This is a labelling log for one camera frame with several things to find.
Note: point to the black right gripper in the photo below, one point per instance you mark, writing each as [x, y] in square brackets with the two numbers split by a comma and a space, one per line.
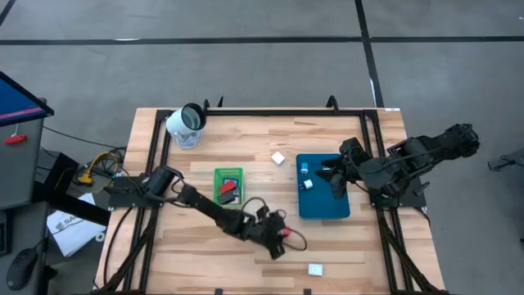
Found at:
[352, 164]

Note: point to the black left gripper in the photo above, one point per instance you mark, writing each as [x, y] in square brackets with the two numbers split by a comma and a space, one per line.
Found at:
[266, 233]

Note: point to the pink and white wall charger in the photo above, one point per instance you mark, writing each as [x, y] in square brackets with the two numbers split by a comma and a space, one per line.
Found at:
[285, 232]

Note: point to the blue wall charger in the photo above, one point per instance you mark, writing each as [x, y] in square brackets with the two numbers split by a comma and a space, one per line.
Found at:
[304, 166]

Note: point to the white charger with black band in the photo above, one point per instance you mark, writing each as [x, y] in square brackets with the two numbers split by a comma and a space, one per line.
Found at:
[308, 184]

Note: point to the small black rectangular block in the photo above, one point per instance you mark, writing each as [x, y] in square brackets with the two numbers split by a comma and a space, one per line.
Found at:
[225, 198]

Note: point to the small red rectangular block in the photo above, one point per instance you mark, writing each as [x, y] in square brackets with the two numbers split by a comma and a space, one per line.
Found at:
[227, 187]

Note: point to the blue digital timer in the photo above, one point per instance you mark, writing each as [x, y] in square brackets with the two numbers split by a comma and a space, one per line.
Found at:
[233, 180]

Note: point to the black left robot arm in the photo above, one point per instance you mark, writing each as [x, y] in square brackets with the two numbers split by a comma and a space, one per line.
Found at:
[213, 209]

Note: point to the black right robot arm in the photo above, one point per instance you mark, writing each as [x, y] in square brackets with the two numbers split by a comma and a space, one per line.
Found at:
[430, 147]

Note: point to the blue plastic tray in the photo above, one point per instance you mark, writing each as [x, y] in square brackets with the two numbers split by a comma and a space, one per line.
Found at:
[323, 205]

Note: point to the green plastic basket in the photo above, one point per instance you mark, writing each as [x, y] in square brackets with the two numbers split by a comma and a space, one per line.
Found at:
[228, 171]

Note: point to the white cup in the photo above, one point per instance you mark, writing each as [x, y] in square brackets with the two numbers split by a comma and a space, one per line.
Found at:
[178, 123]

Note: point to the white printed paper bag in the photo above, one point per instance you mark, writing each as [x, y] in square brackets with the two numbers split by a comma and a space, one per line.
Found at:
[73, 233]

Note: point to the black slanted floor bar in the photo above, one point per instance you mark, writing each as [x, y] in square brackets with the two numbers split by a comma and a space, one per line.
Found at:
[73, 205]

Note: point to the black floor box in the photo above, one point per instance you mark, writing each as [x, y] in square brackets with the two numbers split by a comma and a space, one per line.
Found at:
[61, 168]

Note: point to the black computer mouse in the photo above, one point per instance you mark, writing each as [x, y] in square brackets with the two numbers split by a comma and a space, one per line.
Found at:
[22, 268]

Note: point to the grey cabinet with blue top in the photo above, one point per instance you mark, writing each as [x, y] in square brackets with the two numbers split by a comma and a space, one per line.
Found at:
[20, 172]

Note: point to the white square wall charger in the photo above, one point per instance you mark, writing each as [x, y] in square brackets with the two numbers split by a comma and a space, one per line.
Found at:
[315, 269]

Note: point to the white cube wall charger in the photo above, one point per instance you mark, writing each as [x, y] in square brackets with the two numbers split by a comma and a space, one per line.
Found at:
[278, 158]

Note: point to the black frame hook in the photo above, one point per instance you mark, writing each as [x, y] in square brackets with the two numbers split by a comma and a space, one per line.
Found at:
[220, 102]
[332, 101]
[206, 104]

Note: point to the black aluminium table frame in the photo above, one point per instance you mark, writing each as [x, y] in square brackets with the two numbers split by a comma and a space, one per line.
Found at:
[286, 112]

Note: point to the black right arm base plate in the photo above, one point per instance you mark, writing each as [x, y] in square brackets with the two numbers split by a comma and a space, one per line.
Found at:
[409, 201]

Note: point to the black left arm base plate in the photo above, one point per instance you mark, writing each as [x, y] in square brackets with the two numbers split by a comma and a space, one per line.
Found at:
[123, 201]

